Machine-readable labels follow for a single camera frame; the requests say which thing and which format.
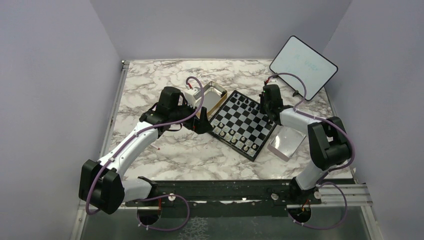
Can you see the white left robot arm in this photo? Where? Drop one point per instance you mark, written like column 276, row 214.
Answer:
column 101, row 185

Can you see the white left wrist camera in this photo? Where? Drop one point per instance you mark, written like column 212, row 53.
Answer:
column 193, row 96

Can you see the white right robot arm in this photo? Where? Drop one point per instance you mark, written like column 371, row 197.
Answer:
column 328, row 143

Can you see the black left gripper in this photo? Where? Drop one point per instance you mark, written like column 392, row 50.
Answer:
column 200, row 126

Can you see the yellow metal tin box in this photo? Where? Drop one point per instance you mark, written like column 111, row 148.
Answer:
column 214, row 96

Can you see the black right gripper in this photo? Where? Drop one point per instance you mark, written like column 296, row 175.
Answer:
column 262, row 109

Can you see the silver metal tin lid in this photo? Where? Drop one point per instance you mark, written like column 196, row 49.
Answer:
column 286, row 142

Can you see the black and white chessboard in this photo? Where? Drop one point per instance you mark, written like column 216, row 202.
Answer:
column 252, row 125

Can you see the small whiteboard on stand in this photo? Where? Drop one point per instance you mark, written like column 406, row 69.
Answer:
column 298, row 58

